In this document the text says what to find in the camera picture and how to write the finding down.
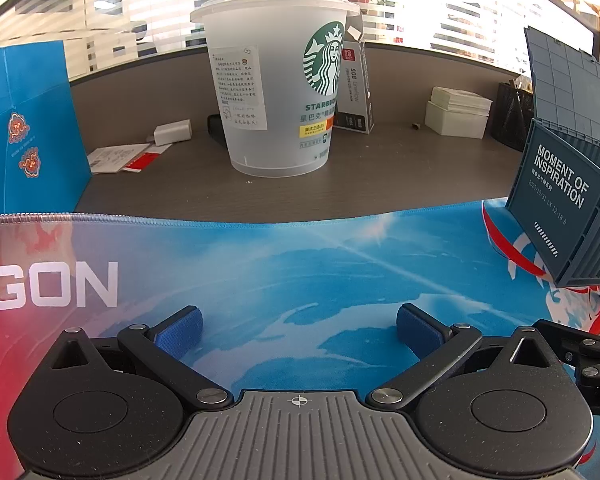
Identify white charger adapter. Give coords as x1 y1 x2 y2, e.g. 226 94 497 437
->
152 120 194 145

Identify stack of white cards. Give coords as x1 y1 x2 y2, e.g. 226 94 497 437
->
430 86 494 113

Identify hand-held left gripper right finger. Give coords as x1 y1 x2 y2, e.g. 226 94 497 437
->
371 303 565 408

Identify black mesh pen holder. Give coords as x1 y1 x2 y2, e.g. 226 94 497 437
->
491 81 536 152

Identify printed blue red desk mat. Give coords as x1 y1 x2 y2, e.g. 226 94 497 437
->
0 199 600 480

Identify red and white card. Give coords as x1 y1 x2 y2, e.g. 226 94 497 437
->
121 145 174 172

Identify white rectangular box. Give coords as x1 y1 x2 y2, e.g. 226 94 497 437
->
424 100 492 139

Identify papers with red card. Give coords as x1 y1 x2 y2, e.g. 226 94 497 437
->
87 143 153 175

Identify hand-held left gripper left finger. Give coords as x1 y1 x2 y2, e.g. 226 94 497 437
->
49 305 235 408

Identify large frosted plastic cup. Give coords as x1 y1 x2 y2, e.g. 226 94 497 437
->
190 0 362 179

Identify grey pen box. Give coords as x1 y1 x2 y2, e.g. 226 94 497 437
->
332 12 376 135

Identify teal container-shaped storage box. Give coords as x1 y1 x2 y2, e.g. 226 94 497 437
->
504 26 600 289

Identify blue paper bag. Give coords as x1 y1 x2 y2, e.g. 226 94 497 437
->
0 40 94 216

